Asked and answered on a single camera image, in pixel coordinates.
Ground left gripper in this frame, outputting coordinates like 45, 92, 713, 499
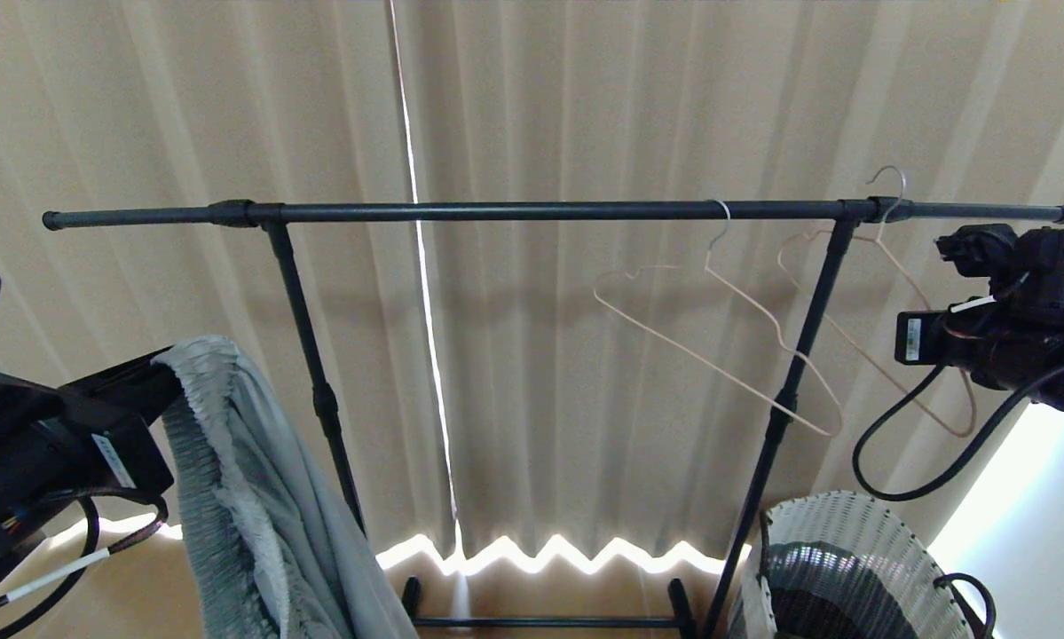
0, 371, 175, 533

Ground beige curtain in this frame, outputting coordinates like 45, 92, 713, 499
0, 0, 1064, 578

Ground pale grey shorts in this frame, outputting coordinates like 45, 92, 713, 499
153, 335, 419, 639

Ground pink clothes hanger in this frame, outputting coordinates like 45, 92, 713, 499
594, 200, 843, 438
777, 166, 978, 438

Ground black clothes rack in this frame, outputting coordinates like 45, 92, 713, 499
42, 197, 1064, 639

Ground white laundry basket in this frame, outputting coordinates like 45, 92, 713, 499
729, 491, 998, 639

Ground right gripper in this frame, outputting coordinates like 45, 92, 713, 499
894, 306, 1029, 391

